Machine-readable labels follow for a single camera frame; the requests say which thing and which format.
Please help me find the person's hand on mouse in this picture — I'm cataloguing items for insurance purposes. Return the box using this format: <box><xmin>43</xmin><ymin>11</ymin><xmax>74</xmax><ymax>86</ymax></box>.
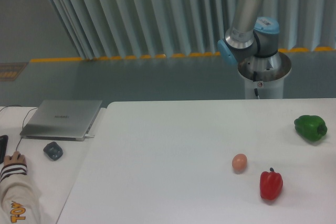
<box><xmin>4</xmin><ymin>151</ymin><xmax>27</xmax><ymax>166</ymax></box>

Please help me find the cream striped sleeve forearm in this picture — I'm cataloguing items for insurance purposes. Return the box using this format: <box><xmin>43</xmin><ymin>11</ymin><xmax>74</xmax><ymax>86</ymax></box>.
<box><xmin>1</xmin><ymin>163</ymin><xmax>41</xmax><ymax>223</ymax></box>

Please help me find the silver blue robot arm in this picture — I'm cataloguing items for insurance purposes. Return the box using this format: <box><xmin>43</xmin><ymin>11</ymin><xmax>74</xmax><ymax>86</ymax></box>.
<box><xmin>217</xmin><ymin>0</ymin><xmax>335</xmax><ymax>65</ymax></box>

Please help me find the black keyboard edge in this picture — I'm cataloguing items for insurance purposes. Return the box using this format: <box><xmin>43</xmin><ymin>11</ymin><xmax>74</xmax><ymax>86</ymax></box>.
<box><xmin>0</xmin><ymin>135</ymin><xmax>8</xmax><ymax>164</ymax></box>

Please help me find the dark grey small case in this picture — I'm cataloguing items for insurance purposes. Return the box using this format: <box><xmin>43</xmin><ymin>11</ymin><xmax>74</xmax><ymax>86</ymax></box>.
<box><xmin>43</xmin><ymin>142</ymin><xmax>63</xmax><ymax>161</ymax></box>

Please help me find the silver closed laptop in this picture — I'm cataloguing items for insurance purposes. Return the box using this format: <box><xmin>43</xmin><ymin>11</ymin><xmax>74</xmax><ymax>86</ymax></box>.
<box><xmin>20</xmin><ymin>100</ymin><xmax>102</xmax><ymax>141</ymax></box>

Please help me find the white pleated curtain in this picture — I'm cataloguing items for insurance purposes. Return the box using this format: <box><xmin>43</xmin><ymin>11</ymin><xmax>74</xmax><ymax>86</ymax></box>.
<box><xmin>50</xmin><ymin>0</ymin><xmax>335</xmax><ymax>60</ymax></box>

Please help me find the brown egg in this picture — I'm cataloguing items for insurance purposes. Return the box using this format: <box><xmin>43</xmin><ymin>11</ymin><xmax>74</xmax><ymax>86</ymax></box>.
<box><xmin>232</xmin><ymin>153</ymin><xmax>247</xmax><ymax>172</ymax></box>

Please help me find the red bell pepper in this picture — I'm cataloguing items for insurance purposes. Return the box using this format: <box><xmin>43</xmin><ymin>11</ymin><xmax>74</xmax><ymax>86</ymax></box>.
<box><xmin>259</xmin><ymin>167</ymin><xmax>284</xmax><ymax>201</ymax></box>

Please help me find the green bell pepper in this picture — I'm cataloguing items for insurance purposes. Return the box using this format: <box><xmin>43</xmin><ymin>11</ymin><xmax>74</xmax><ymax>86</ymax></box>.
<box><xmin>294</xmin><ymin>115</ymin><xmax>328</xmax><ymax>142</ymax></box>

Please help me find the black mouse cable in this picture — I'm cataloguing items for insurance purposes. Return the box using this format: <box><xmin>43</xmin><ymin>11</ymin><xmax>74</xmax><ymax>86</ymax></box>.
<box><xmin>0</xmin><ymin>104</ymin><xmax>39</xmax><ymax>152</ymax></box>

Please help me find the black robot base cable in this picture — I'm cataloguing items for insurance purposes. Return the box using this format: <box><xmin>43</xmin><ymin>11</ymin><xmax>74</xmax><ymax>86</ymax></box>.
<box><xmin>252</xmin><ymin>71</ymin><xmax>261</xmax><ymax>100</ymax></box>

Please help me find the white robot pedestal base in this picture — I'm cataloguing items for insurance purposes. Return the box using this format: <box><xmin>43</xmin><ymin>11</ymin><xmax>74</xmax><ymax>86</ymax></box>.
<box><xmin>238</xmin><ymin>52</ymin><xmax>291</xmax><ymax>99</ymax></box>

